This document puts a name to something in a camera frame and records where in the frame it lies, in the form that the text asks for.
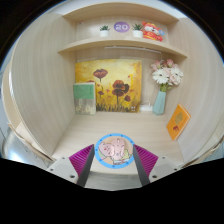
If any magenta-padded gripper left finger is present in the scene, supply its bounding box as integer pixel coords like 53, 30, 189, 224
46, 143, 96, 188

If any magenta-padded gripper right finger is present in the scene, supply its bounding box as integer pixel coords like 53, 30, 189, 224
132, 143, 181, 187

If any pink computer mouse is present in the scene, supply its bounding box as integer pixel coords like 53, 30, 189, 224
110, 137, 132, 164

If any round blue-rimmed cartoon mouse pad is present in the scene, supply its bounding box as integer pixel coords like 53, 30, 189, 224
94, 133, 136, 169

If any orange-covered book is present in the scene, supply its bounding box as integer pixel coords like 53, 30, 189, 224
166, 103, 192, 141

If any pale teal faceted vase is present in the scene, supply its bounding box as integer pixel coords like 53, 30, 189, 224
152, 90, 167, 117

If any green-covered book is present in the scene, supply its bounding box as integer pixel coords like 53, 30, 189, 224
73, 82, 98, 116

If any yellow poppy flower painting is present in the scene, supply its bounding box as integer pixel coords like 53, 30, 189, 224
74, 59, 143, 113

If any white and pink flower bouquet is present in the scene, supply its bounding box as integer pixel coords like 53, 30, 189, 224
149, 58, 184, 93

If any white light bar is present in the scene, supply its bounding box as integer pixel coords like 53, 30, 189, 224
104, 45, 163, 54

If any wooden shelf unit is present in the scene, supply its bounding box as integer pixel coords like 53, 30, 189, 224
57, 2, 188, 59

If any white power strip with cable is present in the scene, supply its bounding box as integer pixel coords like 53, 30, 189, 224
139, 101, 154, 113

